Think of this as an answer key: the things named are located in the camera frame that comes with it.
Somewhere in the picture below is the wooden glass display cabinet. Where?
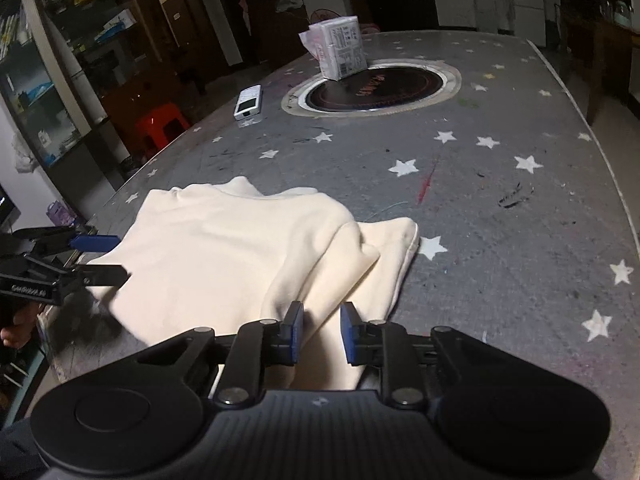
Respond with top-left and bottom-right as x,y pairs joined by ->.
0,0 -> 166,191

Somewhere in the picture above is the dark wooden shelf unit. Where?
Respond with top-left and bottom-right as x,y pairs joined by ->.
260,0 -> 321,76

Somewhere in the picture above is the white remote control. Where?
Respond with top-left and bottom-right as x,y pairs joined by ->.
233,85 -> 263,121

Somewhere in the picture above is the red plastic stool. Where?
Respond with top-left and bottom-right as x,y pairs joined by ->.
135,102 -> 192,156

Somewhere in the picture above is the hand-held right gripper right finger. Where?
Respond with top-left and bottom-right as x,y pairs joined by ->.
340,301 -> 498,408

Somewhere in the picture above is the wooden side table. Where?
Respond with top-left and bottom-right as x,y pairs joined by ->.
565,15 -> 640,126

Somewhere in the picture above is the grey star-print tablecloth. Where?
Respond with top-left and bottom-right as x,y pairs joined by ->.
45,30 -> 640,396

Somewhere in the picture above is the white tissue pack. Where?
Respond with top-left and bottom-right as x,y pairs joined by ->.
299,16 -> 367,81

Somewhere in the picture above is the round pink fan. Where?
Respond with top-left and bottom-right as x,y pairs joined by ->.
309,7 -> 347,26

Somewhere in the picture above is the round black induction cooktop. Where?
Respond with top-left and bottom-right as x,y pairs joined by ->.
281,58 -> 462,118

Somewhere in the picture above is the cream sweatshirt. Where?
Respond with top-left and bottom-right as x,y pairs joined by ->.
85,176 -> 420,393

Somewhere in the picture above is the purple bag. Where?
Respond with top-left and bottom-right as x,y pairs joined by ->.
47,200 -> 80,226

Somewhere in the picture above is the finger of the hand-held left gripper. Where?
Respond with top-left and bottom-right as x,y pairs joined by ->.
70,234 -> 121,253
80,265 -> 132,289

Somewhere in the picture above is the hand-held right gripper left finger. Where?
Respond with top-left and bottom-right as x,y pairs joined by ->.
132,301 -> 305,407

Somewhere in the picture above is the person's left hand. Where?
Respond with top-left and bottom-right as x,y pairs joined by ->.
0,304 -> 41,349

